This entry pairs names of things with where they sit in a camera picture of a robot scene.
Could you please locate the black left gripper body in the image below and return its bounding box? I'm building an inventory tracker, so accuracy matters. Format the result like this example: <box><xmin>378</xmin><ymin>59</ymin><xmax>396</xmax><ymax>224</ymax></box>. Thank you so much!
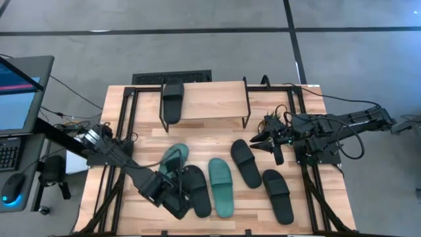
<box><xmin>139</xmin><ymin>172</ymin><xmax>184</xmax><ymax>211</ymax></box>

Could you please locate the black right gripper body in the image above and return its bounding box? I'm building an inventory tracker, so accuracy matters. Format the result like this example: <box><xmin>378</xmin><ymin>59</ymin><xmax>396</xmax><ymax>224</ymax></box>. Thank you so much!
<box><xmin>262</xmin><ymin>113</ymin><xmax>299</xmax><ymax>166</ymax></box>

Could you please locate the black rubber slide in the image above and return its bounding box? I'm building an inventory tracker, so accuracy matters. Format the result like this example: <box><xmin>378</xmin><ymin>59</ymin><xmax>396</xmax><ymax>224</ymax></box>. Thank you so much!
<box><xmin>262</xmin><ymin>169</ymin><xmax>295</xmax><ymax>226</ymax></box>
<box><xmin>230</xmin><ymin>138</ymin><xmax>263</xmax><ymax>190</ymax></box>
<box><xmin>162</xmin><ymin>80</ymin><xmax>185</xmax><ymax>125</ymax></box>
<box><xmin>182</xmin><ymin>164</ymin><xmax>212</xmax><ymax>219</ymax></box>

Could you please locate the teal rubber slide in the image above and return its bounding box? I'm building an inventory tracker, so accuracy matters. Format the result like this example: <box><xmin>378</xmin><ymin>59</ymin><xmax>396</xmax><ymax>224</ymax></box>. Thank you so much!
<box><xmin>208</xmin><ymin>157</ymin><xmax>235</xmax><ymax>219</ymax></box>
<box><xmin>157</xmin><ymin>143</ymin><xmax>190</xmax><ymax>180</ymax></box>

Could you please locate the white box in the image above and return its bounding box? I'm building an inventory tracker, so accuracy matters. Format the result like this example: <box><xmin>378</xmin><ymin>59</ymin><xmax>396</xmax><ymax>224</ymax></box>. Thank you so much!
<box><xmin>65</xmin><ymin>149</ymin><xmax>89</xmax><ymax>174</ymax></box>

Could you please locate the black bag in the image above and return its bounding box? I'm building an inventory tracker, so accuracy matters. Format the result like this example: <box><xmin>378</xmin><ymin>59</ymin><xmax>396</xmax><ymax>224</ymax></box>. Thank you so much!
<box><xmin>38</xmin><ymin>155</ymin><xmax>72</xmax><ymax>201</ymax></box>

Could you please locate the black floor grille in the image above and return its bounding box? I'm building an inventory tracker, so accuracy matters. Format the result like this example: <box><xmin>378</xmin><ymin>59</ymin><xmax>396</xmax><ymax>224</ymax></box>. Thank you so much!
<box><xmin>131</xmin><ymin>69</ymin><xmax>212</xmax><ymax>86</ymax></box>

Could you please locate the grey desk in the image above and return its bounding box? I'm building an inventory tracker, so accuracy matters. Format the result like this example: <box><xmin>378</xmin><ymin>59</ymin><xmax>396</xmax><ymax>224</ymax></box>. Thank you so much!
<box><xmin>0</xmin><ymin>133</ymin><xmax>46</xmax><ymax>214</ymax></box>

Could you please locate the black computer mouse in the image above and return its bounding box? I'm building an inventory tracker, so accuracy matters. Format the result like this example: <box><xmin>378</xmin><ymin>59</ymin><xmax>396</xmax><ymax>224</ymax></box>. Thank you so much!
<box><xmin>1</xmin><ymin>173</ymin><xmax>26</xmax><ymax>205</ymax></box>

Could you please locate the grey monitor with blue screen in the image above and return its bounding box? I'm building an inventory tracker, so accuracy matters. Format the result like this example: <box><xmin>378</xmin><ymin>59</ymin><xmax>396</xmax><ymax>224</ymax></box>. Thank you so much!
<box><xmin>0</xmin><ymin>55</ymin><xmax>55</xmax><ymax>138</ymax></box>

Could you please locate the black keyboard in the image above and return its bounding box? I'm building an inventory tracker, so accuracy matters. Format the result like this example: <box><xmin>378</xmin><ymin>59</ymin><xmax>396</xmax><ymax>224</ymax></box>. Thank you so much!
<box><xmin>0</xmin><ymin>136</ymin><xmax>21</xmax><ymax>172</ymax></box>

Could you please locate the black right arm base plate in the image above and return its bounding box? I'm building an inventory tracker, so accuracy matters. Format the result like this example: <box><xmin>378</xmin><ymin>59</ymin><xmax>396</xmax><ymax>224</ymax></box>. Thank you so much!
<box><xmin>293</xmin><ymin>144</ymin><xmax>342</xmax><ymax>165</ymax></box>

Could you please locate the black cable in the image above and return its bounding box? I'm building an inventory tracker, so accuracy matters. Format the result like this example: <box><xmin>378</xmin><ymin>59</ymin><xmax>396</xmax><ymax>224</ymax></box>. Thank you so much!
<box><xmin>282</xmin><ymin>82</ymin><xmax>382</xmax><ymax>109</ymax></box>
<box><xmin>49</xmin><ymin>74</ymin><xmax>103</xmax><ymax>111</ymax></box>

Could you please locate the wooden shelf with black frame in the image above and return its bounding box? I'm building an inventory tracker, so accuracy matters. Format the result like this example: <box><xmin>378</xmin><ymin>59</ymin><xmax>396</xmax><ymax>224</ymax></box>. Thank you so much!
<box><xmin>159</xmin><ymin>76</ymin><xmax>252</xmax><ymax>133</ymax></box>

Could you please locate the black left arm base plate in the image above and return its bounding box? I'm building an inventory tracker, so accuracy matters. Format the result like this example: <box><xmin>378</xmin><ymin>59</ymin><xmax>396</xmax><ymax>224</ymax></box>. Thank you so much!
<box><xmin>86</xmin><ymin>140</ymin><xmax>134</xmax><ymax>167</ymax></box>

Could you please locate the black aluminium table frame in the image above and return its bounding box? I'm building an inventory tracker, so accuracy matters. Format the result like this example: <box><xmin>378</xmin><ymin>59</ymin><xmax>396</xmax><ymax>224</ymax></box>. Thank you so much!
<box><xmin>74</xmin><ymin>84</ymin><xmax>358</xmax><ymax>237</ymax></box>

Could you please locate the grey device with cable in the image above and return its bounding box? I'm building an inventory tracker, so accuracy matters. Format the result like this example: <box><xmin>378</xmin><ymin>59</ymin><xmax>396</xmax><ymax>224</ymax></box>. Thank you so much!
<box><xmin>390</xmin><ymin>113</ymin><xmax>421</xmax><ymax>136</ymax></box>

